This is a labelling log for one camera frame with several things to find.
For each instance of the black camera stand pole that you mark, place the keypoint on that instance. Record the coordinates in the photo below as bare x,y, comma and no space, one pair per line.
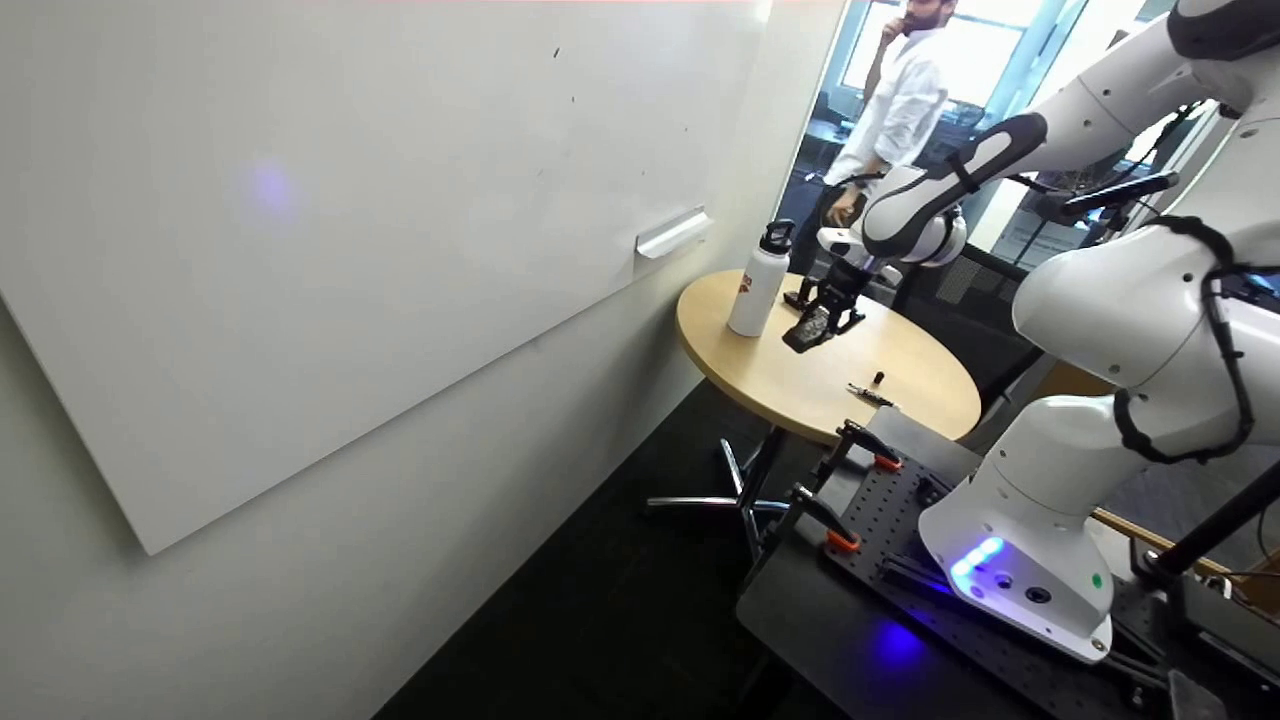
1230,517

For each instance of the silver whiteboard marker tray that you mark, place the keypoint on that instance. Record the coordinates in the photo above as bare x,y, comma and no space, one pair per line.
663,242

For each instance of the person in white shirt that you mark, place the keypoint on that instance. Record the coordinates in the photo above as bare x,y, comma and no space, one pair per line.
904,93

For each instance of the black felt whiteboard eraser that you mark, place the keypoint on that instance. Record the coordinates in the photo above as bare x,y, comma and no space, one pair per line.
810,330

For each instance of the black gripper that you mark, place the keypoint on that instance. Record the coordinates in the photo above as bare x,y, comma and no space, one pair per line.
838,294

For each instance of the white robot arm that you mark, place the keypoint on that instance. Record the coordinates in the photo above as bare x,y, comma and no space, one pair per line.
1190,371

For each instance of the white water bottle red logo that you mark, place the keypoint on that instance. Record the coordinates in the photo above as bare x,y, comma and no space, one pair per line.
763,281

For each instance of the round wooden table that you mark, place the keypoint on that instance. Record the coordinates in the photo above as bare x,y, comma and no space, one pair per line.
804,395

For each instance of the large white whiteboard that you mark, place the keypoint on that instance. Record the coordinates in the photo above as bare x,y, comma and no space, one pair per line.
245,233

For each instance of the black office chair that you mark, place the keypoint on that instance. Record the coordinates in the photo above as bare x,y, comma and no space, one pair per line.
970,308

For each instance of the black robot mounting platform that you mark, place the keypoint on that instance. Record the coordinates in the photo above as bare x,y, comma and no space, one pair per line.
881,633

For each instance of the white dry-erase marker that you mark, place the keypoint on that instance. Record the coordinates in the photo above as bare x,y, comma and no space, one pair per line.
871,389

